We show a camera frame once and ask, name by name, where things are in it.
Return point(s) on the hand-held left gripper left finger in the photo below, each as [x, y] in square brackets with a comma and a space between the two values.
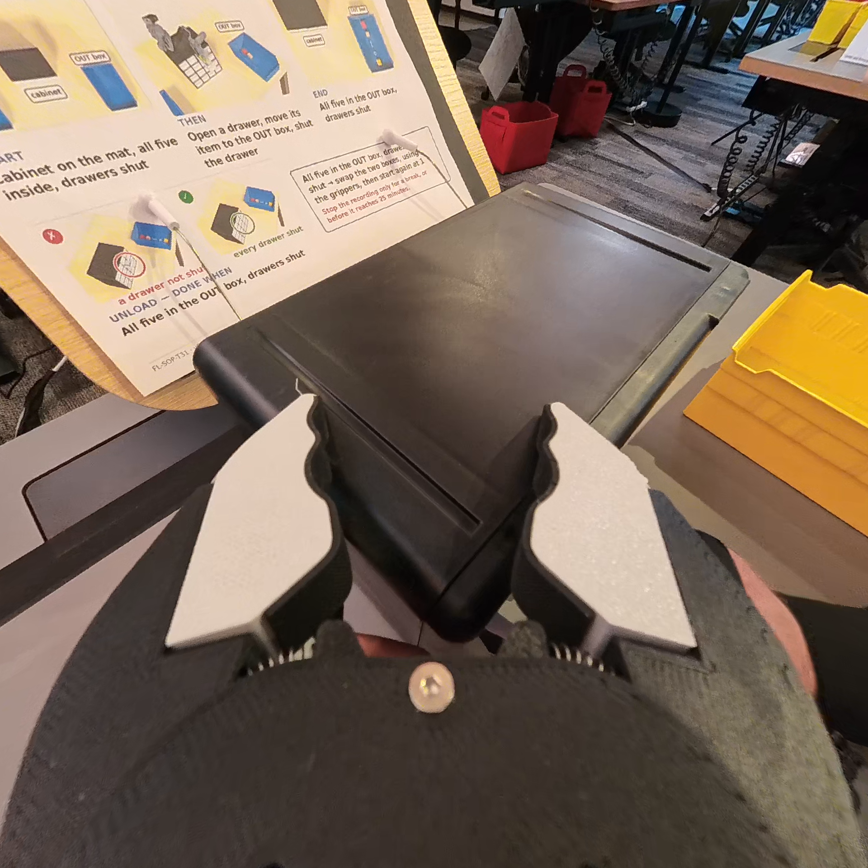
[258, 522]

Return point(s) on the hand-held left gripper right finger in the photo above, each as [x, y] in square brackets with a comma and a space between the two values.
[597, 529]

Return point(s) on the black plastic drawer cabinet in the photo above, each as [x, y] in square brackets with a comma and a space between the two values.
[488, 319]

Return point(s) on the yellow plastic bin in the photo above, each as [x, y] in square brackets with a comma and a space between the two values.
[800, 386]

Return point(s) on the printed instruction poster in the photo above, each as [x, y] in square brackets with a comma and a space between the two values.
[203, 135]

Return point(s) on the red fabric basket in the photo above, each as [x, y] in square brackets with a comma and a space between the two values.
[582, 102]
[519, 139]

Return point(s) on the white poster clip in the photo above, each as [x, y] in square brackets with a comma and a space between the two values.
[400, 139]

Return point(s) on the instruction sheet on wooden board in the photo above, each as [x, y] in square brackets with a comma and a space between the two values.
[468, 115]

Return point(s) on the white hanging paper sheet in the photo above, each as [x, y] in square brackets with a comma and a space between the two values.
[503, 51]

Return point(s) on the light wooden desk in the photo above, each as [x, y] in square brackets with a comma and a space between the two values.
[807, 68]

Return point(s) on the yellow bin on desk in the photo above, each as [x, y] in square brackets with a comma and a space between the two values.
[841, 20]

